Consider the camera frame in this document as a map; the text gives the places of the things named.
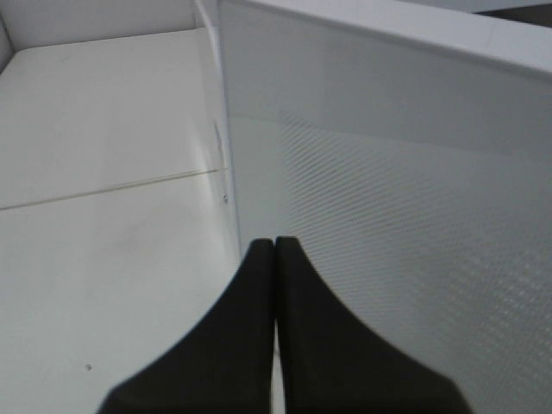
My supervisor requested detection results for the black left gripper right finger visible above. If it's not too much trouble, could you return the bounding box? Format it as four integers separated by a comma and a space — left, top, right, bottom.
275, 236, 467, 413

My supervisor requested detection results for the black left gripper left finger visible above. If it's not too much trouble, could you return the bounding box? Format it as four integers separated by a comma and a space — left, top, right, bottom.
100, 239, 275, 413

